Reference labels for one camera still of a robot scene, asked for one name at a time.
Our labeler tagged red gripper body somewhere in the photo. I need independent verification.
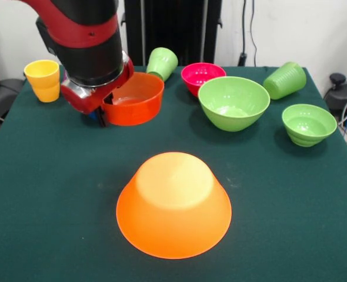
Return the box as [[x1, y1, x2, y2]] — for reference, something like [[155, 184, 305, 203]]
[[60, 57, 135, 115]]

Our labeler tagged red bowl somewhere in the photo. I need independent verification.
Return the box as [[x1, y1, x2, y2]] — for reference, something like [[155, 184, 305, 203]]
[[102, 72, 165, 127]]

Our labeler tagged yellow ribbed cup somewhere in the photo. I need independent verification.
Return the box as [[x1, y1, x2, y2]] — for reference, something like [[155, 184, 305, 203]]
[[24, 59, 61, 103]]

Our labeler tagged large orange bowl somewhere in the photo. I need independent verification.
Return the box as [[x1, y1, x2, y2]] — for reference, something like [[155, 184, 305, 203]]
[[116, 152, 232, 260]]

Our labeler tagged green ribbed cup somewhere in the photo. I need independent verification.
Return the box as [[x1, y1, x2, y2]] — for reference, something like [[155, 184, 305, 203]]
[[145, 47, 179, 83]]

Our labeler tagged black chair base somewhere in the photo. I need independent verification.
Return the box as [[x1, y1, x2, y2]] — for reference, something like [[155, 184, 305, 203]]
[[323, 72, 347, 129], [0, 38, 33, 118]]

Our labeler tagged pink bowl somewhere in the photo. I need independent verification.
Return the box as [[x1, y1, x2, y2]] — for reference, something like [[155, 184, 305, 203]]
[[181, 62, 227, 98]]

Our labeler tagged large green bowl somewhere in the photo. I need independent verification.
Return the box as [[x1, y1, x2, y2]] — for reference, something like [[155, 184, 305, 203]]
[[198, 76, 271, 132]]

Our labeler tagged dark green tablecloth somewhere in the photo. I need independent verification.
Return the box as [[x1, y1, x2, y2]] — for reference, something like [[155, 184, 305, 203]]
[[0, 64, 347, 282]]

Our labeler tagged green smooth cup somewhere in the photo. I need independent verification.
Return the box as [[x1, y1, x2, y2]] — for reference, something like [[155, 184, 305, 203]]
[[262, 61, 307, 100]]

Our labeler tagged small green ribbed bowl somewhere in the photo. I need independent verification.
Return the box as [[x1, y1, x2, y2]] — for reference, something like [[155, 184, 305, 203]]
[[281, 103, 338, 147]]

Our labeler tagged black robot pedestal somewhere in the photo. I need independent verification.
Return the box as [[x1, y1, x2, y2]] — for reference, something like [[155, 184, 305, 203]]
[[119, 0, 223, 67]]

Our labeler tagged black wall cable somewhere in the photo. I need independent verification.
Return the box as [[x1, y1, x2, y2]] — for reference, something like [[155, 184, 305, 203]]
[[238, 0, 258, 68]]

